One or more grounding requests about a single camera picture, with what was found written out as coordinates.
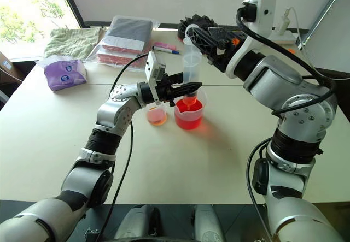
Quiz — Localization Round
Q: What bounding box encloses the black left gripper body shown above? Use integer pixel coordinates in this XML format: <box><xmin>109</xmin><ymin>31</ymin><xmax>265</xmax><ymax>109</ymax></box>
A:
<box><xmin>157</xmin><ymin>72</ymin><xmax>176</xmax><ymax>108</ymax></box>

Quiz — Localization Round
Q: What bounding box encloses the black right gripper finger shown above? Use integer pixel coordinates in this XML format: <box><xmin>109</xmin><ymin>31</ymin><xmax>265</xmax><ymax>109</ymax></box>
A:
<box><xmin>188</xmin><ymin>25</ymin><xmax>220</xmax><ymax>55</ymax></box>
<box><xmin>177</xmin><ymin>14</ymin><xmax>219</xmax><ymax>37</ymax></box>

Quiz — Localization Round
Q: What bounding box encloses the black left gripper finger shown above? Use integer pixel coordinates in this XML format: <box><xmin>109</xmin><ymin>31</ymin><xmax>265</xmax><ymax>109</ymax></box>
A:
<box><xmin>172</xmin><ymin>82</ymin><xmax>203</xmax><ymax>97</ymax></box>
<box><xmin>167</xmin><ymin>72</ymin><xmax>184</xmax><ymax>85</ymax></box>

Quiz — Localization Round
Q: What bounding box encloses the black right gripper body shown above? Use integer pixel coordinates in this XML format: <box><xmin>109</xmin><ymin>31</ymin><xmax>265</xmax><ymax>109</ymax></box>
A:
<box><xmin>207</xmin><ymin>27</ymin><xmax>249</xmax><ymax>71</ymax></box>

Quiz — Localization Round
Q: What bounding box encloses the clear plastic measuring cup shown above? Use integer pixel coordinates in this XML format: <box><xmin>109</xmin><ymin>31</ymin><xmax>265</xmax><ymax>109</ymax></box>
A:
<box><xmin>182</xmin><ymin>23</ymin><xmax>205</xmax><ymax>109</ymax></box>

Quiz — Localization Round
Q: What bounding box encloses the small flask with orange liquid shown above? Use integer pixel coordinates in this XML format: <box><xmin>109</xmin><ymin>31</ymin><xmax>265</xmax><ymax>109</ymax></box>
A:
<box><xmin>146</xmin><ymin>102</ymin><xmax>168</xmax><ymax>127</ymax></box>

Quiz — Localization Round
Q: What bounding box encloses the beaker with red liquid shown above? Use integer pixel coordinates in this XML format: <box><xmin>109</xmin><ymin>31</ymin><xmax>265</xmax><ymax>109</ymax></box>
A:
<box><xmin>174</xmin><ymin>88</ymin><xmax>208</xmax><ymax>131</ymax></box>

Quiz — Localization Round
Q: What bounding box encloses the white marker pen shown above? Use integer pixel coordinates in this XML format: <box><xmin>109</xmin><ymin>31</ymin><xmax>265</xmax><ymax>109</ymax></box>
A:
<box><xmin>151</xmin><ymin>45</ymin><xmax>181</xmax><ymax>55</ymax></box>

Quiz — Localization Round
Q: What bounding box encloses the white power strip with plug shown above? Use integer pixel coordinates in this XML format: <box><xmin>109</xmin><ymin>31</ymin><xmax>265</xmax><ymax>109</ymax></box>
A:
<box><xmin>269</xmin><ymin>7</ymin><xmax>298</xmax><ymax>45</ymax></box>

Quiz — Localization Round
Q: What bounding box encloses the plastic bag with red contents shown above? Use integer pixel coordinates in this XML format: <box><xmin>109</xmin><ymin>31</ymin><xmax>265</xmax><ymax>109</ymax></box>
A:
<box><xmin>84</xmin><ymin>44</ymin><xmax>150</xmax><ymax>68</ymax></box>

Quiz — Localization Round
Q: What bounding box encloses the plastic bag with dark book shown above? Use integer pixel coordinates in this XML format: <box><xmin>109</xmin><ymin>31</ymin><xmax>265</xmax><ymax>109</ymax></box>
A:
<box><xmin>102</xmin><ymin>15</ymin><xmax>160</xmax><ymax>55</ymax></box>

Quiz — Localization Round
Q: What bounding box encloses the purple tissue pack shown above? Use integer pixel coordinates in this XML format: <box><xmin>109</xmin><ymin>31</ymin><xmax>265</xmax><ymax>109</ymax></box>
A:
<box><xmin>40</xmin><ymin>56</ymin><xmax>89</xmax><ymax>92</ymax></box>

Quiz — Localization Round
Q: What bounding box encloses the green towel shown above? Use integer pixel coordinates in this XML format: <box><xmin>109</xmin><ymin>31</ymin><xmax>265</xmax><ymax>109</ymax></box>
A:
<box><xmin>43</xmin><ymin>26</ymin><xmax>103</xmax><ymax>61</ymax></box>

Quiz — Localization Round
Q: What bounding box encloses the silver rounded robot leg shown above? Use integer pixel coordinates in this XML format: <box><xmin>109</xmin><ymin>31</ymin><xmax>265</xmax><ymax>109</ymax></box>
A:
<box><xmin>193</xmin><ymin>204</ymin><xmax>226</xmax><ymax>242</ymax></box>
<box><xmin>113</xmin><ymin>204</ymin><xmax>162</xmax><ymax>240</ymax></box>

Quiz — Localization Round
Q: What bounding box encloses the cardboard box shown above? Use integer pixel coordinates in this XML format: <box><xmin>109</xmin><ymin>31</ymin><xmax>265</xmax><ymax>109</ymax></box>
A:
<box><xmin>0</xmin><ymin>51</ymin><xmax>26</xmax><ymax>86</ymax></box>

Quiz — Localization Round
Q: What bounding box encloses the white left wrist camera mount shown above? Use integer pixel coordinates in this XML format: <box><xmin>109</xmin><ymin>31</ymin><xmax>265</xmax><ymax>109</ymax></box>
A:
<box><xmin>145</xmin><ymin>51</ymin><xmax>167</xmax><ymax>106</ymax></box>

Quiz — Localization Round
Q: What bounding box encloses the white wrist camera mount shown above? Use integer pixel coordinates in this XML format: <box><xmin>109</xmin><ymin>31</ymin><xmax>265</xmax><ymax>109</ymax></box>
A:
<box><xmin>145</xmin><ymin>51</ymin><xmax>167</xmax><ymax>106</ymax></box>
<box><xmin>225</xmin><ymin>0</ymin><xmax>277</xmax><ymax>79</ymax></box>

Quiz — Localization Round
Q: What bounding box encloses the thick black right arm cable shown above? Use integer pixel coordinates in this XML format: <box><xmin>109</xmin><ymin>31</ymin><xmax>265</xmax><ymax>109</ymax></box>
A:
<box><xmin>236</xmin><ymin>1</ymin><xmax>339</xmax><ymax>117</ymax></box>

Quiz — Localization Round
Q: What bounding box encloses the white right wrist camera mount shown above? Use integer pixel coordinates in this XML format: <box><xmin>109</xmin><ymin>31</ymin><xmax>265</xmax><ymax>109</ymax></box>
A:
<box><xmin>225</xmin><ymin>0</ymin><xmax>277</xmax><ymax>79</ymax></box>

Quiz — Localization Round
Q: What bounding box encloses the white cable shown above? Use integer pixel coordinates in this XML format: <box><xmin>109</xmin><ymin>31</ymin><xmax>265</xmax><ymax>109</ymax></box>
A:
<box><xmin>285</xmin><ymin>6</ymin><xmax>306</xmax><ymax>50</ymax></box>

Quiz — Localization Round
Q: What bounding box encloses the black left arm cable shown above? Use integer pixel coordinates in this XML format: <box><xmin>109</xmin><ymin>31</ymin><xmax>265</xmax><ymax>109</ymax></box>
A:
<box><xmin>95</xmin><ymin>52</ymin><xmax>150</xmax><ymax>242</ymax></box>

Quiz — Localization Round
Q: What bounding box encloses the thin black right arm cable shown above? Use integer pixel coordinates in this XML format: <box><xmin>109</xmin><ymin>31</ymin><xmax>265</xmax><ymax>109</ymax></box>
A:
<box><xmin>246</xmin><ymin>137</ymin><xmax>274</xmax><ymax>242</ymax></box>

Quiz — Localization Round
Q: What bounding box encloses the black window frame bar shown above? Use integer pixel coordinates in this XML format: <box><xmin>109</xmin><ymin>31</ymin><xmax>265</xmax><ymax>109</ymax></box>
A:
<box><xmin>55</xmin><ymin>0</ymin><xmax>86</xmax><ymax>28</ymax></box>

